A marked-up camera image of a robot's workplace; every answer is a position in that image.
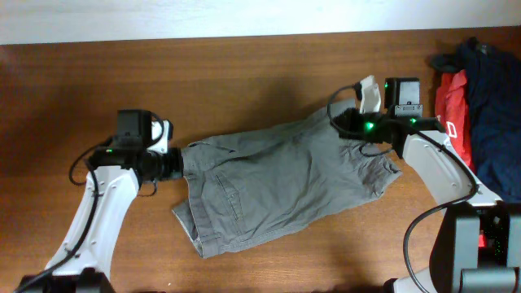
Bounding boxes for grey cargo shorts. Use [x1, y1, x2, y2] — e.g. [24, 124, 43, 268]
[173, 99, 401, 258]

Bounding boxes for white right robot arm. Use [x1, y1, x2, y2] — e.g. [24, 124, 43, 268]
[327, 76, 520, 293]

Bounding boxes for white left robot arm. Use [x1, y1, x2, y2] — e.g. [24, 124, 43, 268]
[16, 110, 183, 292]

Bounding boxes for red garment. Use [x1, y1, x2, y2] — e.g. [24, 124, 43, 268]
[435, 70, 475, 172]

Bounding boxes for dark navy garment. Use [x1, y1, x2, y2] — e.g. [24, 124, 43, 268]
[431, 37, 520, 203]

